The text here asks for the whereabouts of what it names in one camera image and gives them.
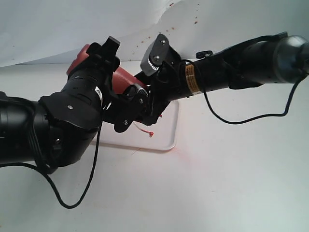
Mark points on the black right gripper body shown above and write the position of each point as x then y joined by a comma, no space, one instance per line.
164,86

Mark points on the red sauce squeeze bottle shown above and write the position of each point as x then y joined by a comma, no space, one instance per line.
120,79

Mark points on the white rectangular plastic tray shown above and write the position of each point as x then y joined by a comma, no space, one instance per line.
159,137

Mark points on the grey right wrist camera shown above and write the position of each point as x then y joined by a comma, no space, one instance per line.
155,55

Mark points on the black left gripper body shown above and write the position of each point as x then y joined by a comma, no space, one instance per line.
103,59

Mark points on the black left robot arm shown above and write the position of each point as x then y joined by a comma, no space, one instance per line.
56,130

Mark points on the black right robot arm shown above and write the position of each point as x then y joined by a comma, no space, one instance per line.
270,59

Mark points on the white paper backdrop sheet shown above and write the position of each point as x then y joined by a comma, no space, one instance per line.
53,31

